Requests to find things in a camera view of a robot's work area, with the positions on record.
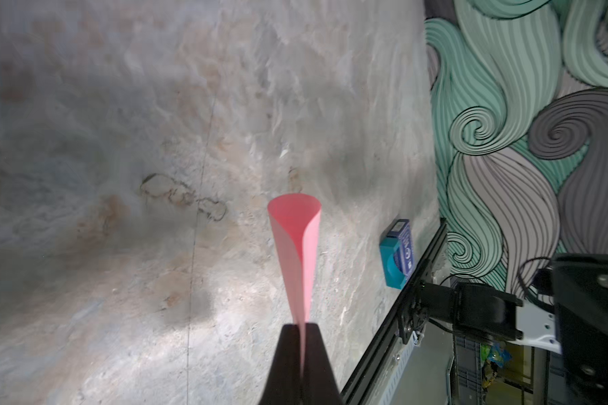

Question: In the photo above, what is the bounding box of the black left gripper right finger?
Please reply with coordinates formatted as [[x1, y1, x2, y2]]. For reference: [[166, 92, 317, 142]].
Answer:
[[302, 323, 344, 405]]

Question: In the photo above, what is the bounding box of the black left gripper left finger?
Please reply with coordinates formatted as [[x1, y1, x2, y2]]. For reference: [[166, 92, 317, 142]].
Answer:
[[258, 324, 302, 405]]

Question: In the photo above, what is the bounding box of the pink square paper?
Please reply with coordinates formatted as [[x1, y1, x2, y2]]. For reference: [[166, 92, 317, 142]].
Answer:
[[268, 193, 322, 366]]

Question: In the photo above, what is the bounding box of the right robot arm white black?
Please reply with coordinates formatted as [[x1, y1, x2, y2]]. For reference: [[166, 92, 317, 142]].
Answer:
[[415, 254, 608, 404]]

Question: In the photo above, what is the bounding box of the teal small card box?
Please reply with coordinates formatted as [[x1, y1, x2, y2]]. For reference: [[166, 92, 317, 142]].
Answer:
[[379, 237, 407, 290]]

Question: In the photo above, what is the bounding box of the dark blue card deck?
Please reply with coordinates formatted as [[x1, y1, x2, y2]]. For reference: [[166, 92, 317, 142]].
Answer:
[[387, 219, 414, 278]]

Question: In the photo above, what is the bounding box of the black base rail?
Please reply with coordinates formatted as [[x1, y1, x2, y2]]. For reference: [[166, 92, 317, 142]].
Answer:
[[341, 218, 447, 404]]

